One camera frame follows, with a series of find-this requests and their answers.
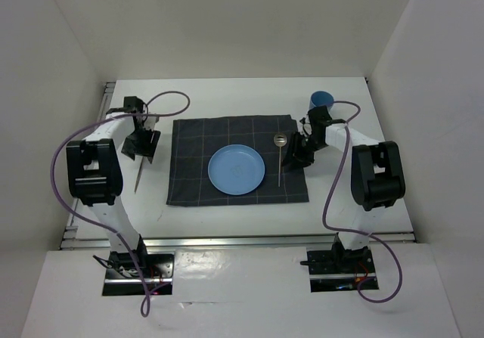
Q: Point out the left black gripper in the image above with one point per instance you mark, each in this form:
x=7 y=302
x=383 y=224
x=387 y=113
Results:
x=147 y=150

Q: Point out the silver fork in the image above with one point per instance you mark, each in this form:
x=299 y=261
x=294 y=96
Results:
x=138 y=176

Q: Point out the blue plastic plate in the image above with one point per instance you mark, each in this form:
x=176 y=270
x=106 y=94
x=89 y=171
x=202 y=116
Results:
x=236 y=169

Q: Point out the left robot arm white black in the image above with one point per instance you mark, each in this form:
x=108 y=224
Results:
x=95 y=177

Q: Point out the silver spoon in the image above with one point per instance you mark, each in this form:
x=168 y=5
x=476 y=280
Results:
x=280 y=140

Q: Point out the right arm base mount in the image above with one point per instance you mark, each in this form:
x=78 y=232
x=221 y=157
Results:
x=338 y=269

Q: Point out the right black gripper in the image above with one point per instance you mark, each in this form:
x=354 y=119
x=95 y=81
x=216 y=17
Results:
x=294 y=150

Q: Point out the aluminium table frame rail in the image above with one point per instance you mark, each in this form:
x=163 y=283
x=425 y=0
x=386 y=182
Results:
x=265 y=225

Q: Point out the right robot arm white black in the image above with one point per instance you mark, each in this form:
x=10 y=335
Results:
x=376 y=178

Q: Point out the dark grey checked cloth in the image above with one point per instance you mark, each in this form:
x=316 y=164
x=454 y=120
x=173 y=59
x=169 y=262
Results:
x=194 y=141

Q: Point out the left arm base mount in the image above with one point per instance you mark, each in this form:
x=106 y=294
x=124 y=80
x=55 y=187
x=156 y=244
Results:
x=124 y=280

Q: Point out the blue plastic cup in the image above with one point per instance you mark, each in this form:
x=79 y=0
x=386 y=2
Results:
x=321 y=99

